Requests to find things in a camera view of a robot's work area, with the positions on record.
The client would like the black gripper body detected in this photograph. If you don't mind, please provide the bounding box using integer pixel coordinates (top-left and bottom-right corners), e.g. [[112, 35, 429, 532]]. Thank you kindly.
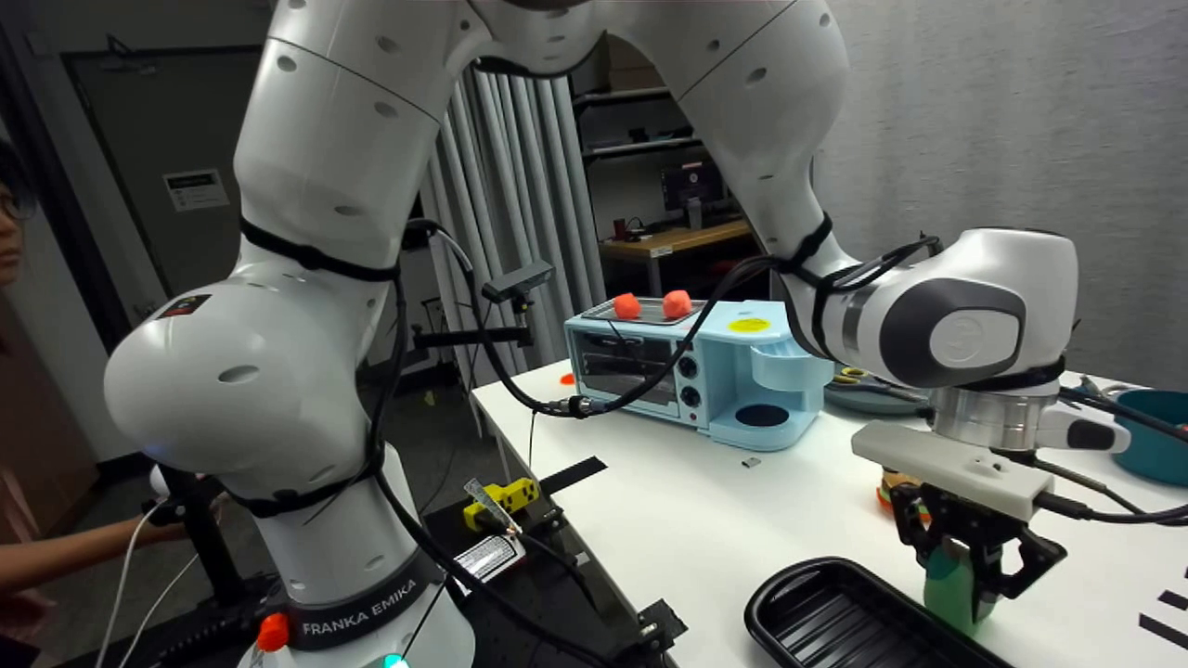
[[904, 484, 1039, 551]]

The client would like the person bare forearm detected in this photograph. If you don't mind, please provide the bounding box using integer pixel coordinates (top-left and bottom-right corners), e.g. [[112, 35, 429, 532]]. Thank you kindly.
[[0, 510, 192, 596]]

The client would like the light blue toy coffeemaker oven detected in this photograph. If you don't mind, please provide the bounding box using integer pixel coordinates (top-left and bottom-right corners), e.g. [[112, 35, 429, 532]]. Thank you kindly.
[[563, 293, 838, 457]]

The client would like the black ribbed plastic tray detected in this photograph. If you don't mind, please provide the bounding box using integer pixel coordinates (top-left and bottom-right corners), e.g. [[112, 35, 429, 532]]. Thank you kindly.
[[742, 552, 1019, 668]]

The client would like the teal toy pot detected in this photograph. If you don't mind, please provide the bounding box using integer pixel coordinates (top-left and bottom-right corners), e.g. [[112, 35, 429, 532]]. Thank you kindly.
[[1110, 385, 1188, 490]]

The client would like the black strip at table edge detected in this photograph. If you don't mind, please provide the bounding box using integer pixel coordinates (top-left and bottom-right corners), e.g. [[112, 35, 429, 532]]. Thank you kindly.
[[533, 452, 612, 494]]

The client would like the wooden background table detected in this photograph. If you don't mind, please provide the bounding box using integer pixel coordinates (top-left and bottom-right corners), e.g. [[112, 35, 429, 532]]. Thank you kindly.
[[600, 217, 756, 271]]

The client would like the grey backdrop curtain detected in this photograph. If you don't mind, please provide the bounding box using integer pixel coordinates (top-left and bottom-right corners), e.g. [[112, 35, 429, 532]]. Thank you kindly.
[[810, 0, 1188, 390]]

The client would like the yellow black clamp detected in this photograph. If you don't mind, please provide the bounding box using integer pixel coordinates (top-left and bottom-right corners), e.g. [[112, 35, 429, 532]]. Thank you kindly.
[[459, 473, 546, 537]]

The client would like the dark background shelf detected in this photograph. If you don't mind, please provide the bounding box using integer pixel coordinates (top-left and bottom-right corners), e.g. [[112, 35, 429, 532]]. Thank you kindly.
[[573, 48, 746, 299]]

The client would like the folded pale curtain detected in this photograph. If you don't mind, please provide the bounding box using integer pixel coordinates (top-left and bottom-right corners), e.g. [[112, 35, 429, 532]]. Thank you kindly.
[[418, 67, 610, 375]]

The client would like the orange capped white bottle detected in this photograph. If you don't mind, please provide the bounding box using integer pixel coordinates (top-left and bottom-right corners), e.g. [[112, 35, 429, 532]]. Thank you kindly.
[[237, 609, 299, 668]]

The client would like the person in black shirt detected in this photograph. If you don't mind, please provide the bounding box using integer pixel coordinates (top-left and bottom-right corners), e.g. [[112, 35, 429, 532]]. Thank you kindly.
[[0, 136, 34, 290]]

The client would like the black wrist cable connector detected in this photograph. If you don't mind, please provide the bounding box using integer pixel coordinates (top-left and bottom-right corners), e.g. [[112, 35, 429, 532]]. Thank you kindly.
[[1058, 416, 1137, 457]]

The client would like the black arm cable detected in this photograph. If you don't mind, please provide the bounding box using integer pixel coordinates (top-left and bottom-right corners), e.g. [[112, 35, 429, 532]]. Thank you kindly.
[[401, 217, 944, 422]]

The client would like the black camera on stand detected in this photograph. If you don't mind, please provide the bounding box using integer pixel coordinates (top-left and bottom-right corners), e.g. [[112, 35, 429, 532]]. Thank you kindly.
[[411, 255, 555, 377]]

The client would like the white floor cable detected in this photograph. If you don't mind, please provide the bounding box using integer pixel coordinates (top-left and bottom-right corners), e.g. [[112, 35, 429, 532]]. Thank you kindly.
[[89, 494, 204, 668]]

